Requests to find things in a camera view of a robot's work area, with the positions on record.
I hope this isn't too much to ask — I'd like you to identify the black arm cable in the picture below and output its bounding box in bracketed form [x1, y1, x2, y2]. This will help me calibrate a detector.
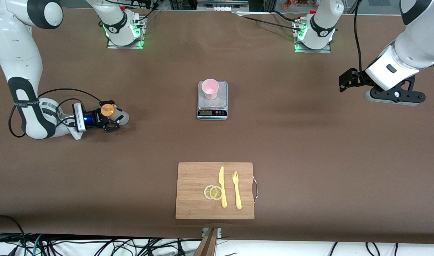
[354, 0, 364, 77]
[8, 88, 103, 138]

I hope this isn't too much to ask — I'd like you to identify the wooden cutting board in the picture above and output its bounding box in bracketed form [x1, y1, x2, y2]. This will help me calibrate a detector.
[175, 162, 258, 220]

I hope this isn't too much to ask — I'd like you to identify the white squeeze bottle orange cap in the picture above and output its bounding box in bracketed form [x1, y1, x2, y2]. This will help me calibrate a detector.
[101, 104, 130, 126]

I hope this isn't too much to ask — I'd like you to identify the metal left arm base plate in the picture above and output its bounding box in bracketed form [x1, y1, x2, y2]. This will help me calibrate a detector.
[294, 21, 332, 54]

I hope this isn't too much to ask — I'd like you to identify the black base power cable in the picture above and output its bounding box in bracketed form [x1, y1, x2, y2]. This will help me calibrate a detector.
[133, 0, 161, 27]
[235, 14, 302, 32]
[272, 10, 302, 22]

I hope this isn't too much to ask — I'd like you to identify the yellow plastic fork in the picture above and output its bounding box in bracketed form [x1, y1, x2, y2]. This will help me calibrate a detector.
[232, 171, 242, 210]

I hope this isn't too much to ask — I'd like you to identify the silver digital kitchen scale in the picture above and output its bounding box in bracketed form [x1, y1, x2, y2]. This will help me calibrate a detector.
[197, 81, 228, 121]

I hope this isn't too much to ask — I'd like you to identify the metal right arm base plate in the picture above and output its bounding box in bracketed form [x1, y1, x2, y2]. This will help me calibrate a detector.
[107, 16, 145, 49]

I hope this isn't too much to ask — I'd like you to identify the yellow plastic knife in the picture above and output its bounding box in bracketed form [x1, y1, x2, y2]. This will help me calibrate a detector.
[219, 166, 227, 208]

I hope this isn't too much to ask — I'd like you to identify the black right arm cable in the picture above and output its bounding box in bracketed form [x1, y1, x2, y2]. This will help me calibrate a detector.
[8, 88, 103, 138]

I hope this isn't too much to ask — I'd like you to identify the wooden post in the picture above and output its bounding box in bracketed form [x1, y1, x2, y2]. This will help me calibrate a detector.
[194, 228, 219, 256]

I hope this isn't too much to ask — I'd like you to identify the teal floor cable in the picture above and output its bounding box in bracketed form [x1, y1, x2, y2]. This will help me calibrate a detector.
[32, 234, 43, 256]

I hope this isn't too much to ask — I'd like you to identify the brown table cover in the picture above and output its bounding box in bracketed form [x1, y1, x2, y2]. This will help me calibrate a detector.
[0, 6, 434, 244]

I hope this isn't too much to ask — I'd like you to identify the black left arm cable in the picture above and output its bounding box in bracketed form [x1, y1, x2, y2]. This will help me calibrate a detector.
[354, 0, 364, 77]

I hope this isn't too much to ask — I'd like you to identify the pink plastic cup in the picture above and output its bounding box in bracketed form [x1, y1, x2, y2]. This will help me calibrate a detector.
[202, 79, 219, 100]

